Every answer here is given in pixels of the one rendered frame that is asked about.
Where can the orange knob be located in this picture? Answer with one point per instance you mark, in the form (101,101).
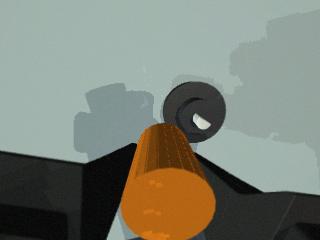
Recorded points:
(167,195)

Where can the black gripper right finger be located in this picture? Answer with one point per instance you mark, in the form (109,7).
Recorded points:
(243,212)

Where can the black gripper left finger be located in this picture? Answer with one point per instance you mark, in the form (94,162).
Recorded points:
(89,193)

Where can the dark grey round pedestal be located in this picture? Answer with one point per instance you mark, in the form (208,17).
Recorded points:
(196,108)

